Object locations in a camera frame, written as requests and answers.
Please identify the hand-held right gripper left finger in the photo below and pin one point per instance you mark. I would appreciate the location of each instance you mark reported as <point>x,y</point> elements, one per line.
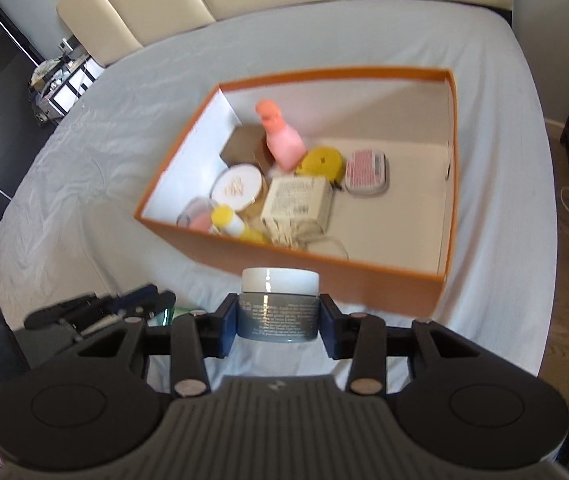
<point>228,327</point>

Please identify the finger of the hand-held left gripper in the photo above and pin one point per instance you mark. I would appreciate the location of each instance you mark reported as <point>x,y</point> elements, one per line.
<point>64,312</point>
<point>142,300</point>

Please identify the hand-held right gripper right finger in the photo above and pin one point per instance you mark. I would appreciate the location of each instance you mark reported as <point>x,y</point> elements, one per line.
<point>327,327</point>

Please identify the grey jar with white lid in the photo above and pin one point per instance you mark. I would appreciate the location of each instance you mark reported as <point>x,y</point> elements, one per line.
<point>279,310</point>

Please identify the orange cardboard box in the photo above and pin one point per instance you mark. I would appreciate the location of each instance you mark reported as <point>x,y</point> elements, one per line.
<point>364,285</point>

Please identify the white printed carton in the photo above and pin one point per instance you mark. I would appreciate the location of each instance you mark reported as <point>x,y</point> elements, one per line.
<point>297,202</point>

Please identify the green packet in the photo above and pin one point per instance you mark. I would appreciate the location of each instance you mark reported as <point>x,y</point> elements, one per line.
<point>174,312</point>

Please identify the clear plastic jar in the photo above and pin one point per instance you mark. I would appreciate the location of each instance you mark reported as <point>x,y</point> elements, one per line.
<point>195,212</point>

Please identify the yellow capped bottle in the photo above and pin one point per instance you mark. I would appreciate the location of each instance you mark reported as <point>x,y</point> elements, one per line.
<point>227,220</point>

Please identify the round white compact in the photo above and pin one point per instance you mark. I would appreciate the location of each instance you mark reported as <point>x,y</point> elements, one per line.
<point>238,187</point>

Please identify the pink and white oval tin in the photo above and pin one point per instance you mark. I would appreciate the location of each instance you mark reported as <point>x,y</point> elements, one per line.
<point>367,171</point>

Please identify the yellow round disc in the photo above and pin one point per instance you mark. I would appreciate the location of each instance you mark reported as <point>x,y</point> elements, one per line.
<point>322,162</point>

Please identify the brown cardboard box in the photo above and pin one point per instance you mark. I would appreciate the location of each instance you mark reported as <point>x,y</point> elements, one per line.
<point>244,147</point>

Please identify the pink bottle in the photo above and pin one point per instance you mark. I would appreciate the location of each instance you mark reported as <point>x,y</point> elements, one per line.
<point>284,142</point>

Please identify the cluttered white nightstand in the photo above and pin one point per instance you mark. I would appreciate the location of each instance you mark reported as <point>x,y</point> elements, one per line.
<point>62,85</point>

